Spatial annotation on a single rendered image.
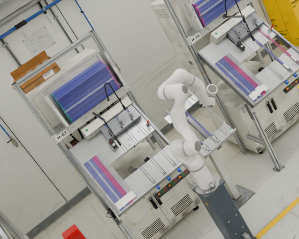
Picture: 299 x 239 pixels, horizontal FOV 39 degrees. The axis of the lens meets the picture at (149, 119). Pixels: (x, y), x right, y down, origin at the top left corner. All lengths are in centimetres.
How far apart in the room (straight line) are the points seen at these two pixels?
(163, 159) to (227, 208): 67
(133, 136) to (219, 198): 93
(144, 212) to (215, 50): 158
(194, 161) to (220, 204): 39
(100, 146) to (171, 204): 87
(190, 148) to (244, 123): 135
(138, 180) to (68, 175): 196
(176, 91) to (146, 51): 254
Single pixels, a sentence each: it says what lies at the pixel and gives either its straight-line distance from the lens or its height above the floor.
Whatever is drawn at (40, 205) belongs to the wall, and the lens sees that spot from 533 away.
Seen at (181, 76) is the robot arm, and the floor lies 146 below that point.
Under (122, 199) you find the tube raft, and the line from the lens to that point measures 339.
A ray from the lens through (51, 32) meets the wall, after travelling 492.
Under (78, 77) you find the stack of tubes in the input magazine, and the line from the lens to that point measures 348.
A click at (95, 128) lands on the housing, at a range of 356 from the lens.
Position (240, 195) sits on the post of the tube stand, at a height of 1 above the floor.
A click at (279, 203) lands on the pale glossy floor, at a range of 379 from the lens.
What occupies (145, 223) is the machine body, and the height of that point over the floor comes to 28.
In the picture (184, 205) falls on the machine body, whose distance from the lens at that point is 400.
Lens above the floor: 251
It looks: 24 degrees down
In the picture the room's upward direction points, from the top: 31 degrees counter-clockwise
